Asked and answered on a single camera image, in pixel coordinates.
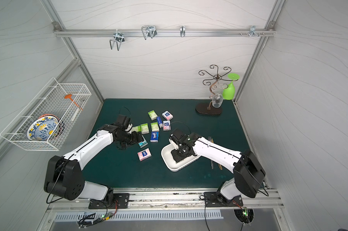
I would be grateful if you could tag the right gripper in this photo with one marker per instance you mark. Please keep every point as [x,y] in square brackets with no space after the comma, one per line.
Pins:
[179,153]

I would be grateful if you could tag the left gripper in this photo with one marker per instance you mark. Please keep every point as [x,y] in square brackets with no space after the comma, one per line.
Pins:
[137,137]

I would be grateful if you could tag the teal cartoon tissue pack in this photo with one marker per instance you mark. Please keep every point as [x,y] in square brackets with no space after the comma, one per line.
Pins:
[143,143]

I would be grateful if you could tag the dark blue tempo pack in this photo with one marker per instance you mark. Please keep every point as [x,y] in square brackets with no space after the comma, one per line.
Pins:
[159,121]
[154,136]

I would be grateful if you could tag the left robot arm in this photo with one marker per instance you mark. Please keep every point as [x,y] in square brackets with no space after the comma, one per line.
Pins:
[64,177]

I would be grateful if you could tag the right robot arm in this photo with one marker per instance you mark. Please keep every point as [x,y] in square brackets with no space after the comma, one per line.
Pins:
[247,170]

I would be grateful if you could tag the green tissue pack left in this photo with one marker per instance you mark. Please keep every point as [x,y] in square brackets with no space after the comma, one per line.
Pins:
[137,128]

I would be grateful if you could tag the green tissue pack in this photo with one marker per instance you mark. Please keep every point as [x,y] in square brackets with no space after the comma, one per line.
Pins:
[155,127]
[137,128]
[144,128]
[152,114]

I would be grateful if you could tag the dark blue Tempo pack upright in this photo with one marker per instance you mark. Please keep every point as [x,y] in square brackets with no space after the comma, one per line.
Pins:
[159,121]

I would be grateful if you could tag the green tissue pack far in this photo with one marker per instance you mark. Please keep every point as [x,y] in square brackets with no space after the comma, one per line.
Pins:
[152,114]

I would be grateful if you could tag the metal glass holder stand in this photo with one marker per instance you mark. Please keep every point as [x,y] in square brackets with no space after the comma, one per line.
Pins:
[214,84]

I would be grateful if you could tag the clear wine glass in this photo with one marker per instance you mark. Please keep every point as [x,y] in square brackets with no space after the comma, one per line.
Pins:
[217,100]

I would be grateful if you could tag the green plastic wine glass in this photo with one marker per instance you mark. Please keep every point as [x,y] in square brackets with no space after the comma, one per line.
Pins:
[229,92]

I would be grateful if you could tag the blue yellow patterned plate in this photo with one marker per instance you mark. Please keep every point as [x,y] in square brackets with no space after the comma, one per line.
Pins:
[42,128]

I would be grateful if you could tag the metal hook left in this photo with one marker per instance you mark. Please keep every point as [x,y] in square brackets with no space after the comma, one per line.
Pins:
[117,39]

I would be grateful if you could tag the metal hook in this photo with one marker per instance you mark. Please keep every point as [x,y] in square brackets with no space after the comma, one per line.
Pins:
[149,31]
[252,33]
[117,39]
[182,31]

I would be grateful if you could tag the metal hook right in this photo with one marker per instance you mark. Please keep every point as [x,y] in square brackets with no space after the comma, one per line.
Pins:
[252,33]

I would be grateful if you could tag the aluminium front rail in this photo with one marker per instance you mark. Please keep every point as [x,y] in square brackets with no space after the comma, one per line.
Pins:
[189,198]

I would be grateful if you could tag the aluminium rail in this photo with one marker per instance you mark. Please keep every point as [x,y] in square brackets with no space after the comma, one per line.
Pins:
[161,33]
[189,198]

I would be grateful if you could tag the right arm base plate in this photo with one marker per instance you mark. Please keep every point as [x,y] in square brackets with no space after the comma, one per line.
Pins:
[216,200]

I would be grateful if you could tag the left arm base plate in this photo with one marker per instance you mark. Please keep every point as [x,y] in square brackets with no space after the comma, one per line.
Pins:
[110,201]

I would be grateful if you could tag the orange handled tool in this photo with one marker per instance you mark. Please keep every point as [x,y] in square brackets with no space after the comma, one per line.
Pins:
[71,98]

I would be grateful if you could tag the white wire basket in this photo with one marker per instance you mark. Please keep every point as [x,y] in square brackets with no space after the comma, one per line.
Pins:
[49,101]

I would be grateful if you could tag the aluminium top rail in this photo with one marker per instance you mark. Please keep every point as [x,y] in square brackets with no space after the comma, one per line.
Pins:
[161,33]

